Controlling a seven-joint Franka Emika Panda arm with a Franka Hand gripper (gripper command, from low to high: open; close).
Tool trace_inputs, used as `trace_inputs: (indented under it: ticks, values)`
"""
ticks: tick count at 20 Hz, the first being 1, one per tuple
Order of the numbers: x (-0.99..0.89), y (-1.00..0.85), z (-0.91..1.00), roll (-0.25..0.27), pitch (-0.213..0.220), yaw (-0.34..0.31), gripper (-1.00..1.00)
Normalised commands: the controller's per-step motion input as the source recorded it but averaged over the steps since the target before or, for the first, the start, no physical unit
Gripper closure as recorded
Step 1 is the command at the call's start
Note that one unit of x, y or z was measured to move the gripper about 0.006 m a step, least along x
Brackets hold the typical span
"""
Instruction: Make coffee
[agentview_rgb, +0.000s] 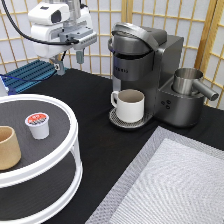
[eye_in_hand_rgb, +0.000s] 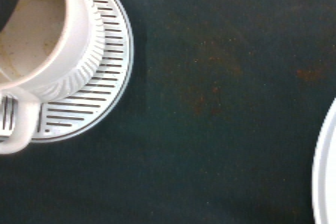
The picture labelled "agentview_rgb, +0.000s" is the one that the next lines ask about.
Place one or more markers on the steel milk frother jug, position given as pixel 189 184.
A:
pixel 188 81

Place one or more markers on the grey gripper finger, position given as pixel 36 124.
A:
pixel 59 66
pixel 80 56

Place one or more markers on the black table cloth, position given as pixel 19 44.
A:
pixel 106 151

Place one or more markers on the grey pod coffee machine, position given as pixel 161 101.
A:
pixel 145 59

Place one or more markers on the white ceramic mug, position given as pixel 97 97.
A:
pixel 129 105

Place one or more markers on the grey woven placemat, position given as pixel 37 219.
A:
pixel 172 180

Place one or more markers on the wooden shoji folding screen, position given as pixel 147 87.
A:
pixel 199 22

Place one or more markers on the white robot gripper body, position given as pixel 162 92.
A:
pixel 63 25

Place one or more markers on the red-lidded coffee pod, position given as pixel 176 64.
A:
pixel 38 124

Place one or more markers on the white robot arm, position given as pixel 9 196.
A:
pixel 59 25

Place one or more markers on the white two-tier round shelf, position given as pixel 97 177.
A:
pixel 50 170

